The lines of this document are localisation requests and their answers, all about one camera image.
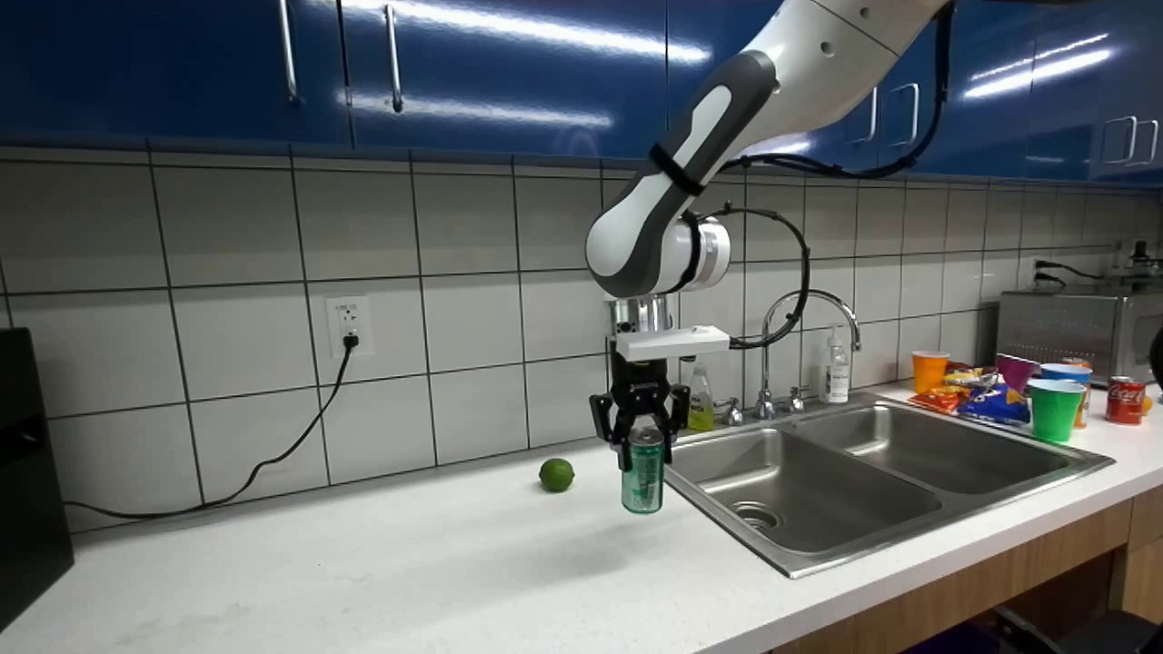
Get black chair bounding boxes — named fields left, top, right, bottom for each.
left=901, top=602, right=1163, bottom=654

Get black power cord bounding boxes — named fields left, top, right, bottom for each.
left=67, top=333, right=365, bottom=522

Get chrome gooseneck faucet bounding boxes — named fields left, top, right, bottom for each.
left=719, top=287, right=865, bottom=428

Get orange snack bag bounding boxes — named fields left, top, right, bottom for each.
left=915, top=379, right=976, bottom=419

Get green soda can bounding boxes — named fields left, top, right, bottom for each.
left=617, top=422, right=670, bottom=520

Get blue snack bag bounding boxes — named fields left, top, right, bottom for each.
left=961, top=379, right=1036, bottom=433

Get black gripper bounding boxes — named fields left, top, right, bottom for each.
left=588, top=356, right=678, bottom=472

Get green dish soap bottle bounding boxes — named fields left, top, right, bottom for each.
left=685, top=356, right=719, bottom=438

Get blue wall cabinets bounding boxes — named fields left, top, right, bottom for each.
left=0, top=0, right=1163, bottom=186

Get white wall outlet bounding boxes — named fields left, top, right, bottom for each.
left=324, top=295, right=375, bottom=356

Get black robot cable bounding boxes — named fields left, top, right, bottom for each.
left=706, top=5, right=961, bottom=356

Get green lime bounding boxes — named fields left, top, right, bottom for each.
left=537, top=456, right=578, bottom=495

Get stainless steel countertop appliance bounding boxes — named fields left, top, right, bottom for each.
left=993, top=287, right=1163, bottom=386

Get purple plastic cup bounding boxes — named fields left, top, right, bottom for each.
left=993, top=349, right=1044, bottom=392

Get black countertop appliance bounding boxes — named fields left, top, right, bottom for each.
left=0, top=323, right=76, bottom=631

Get orange plastic cup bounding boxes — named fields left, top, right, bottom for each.
left=910, top=349, right=953, bottom=395

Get blue plastic cup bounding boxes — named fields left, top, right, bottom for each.
left=1040, top=359, right=1097, bottom=392

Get stainless steel double sink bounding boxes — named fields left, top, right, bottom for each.
left=661, top=395, right=1116, bottom=581

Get red plastic cup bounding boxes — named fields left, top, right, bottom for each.
left=1105, top=375, right=1150, bottom=428

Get green plastic cup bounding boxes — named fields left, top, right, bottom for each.
left=1029, top=375, right=1087, bottom=446

